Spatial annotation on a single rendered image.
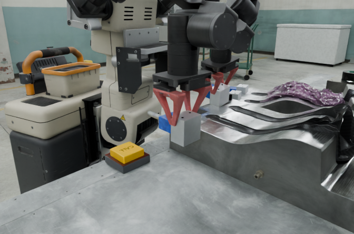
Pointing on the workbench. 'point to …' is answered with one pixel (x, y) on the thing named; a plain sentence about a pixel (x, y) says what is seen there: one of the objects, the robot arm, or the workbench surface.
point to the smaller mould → (337, 84)
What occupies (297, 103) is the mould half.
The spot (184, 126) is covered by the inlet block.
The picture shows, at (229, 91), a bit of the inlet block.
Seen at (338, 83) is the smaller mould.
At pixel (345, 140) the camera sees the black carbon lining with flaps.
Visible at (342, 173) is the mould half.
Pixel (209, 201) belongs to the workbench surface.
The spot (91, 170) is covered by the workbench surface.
